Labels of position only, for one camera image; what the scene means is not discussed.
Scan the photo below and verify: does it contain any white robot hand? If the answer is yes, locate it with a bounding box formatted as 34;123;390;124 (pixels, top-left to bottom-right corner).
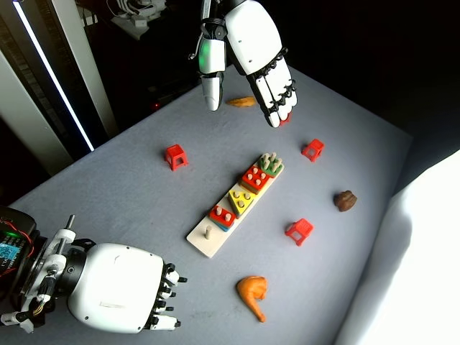
67;243;188;335
197;0;299;129

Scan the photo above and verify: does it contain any wooden shape sorter board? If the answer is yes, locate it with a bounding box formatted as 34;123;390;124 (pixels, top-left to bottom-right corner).
185;152;285;259

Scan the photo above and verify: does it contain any red rectangular block stack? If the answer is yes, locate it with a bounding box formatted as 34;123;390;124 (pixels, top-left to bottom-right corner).
208;204;237;233

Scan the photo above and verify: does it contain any green cross block stack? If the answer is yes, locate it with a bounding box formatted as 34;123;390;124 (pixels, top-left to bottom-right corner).
257;152;285;179

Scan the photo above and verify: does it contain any red square block stack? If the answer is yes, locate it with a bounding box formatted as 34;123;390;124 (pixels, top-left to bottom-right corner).
239;165;270;196

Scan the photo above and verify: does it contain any yellow triangle block stack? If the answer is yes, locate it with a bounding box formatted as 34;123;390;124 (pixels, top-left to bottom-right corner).
228;188;257;219

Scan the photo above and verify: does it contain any orange toy croissant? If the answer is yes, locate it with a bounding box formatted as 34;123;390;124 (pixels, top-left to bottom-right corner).
225;96;258;109

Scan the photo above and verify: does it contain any grey table cloth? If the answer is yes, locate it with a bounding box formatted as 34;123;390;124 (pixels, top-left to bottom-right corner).
6;64;414;345

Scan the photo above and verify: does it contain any white machine in background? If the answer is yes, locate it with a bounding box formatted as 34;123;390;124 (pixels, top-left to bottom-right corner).
107;0;170;41

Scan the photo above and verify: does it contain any red plastic toy stool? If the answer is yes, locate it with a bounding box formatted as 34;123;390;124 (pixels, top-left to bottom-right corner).
164;144;190;172
284;218;315;247
300;138;326;163

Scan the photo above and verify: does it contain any orange toy chicken leg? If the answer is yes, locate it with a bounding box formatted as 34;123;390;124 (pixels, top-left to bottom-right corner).
236;275;270;323

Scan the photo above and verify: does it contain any brown toy food piece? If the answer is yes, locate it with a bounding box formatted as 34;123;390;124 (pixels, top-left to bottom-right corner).
333;190;358;213

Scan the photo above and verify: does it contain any white light strip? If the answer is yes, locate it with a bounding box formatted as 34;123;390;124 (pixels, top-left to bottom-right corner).
12;0;95;152

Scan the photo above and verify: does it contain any white backdrop panel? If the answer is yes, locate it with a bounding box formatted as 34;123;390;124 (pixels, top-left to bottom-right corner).
333;150;460;345

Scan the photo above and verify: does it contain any white frame post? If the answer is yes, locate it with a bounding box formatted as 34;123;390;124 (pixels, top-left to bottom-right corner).
50;0;120;139

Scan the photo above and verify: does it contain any wide white frame beam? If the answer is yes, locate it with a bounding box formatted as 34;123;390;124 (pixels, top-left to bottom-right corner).
0;50;75;177

